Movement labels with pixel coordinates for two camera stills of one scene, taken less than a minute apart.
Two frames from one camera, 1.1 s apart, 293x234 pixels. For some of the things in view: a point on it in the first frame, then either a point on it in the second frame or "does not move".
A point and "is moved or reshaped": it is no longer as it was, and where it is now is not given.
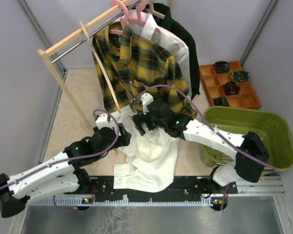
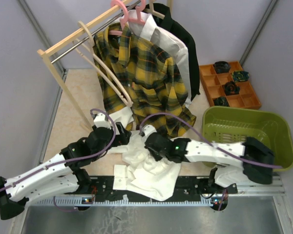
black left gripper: [123, 140] does not move
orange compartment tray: [247, 98] does not move
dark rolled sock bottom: [221, 101] does not move
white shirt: [151, 165] is moved or reshaped
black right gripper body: [152, 123] -> [157, 155]
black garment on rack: [167, 22] does not move
